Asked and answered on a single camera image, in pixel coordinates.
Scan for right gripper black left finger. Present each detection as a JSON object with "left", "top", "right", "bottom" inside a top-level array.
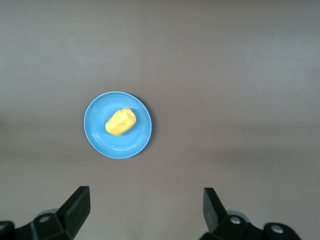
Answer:
[{"left": 14, "top": 185, "right": 91, "bottom": 240}]

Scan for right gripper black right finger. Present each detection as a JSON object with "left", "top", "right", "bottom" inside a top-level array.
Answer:
[{"left": 199, "top": 187, "right": 301, "bottom": 240}]

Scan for yellow potato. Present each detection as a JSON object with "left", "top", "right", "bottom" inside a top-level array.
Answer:
[{"left": 105, "top": 107, "right": 138, "bottom": 137}]

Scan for blue round plate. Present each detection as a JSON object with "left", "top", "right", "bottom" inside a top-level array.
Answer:
[{"left": 83, "top": 91, "right": 153, "bottom": 160}]

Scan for brown table cover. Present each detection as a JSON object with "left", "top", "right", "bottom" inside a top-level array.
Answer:
[{"left": 0, "top": 0, "right": 320, "bottom": 240}]

